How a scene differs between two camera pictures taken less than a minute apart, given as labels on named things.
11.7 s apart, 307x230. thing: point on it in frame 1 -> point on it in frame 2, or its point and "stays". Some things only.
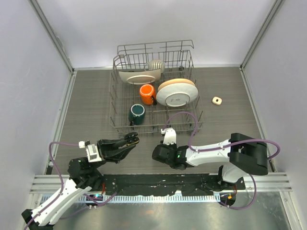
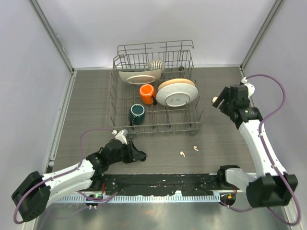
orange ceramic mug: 147,91 stays
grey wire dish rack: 153,86 stays
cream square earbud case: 217,100 stays
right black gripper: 166,145 -> 224,95
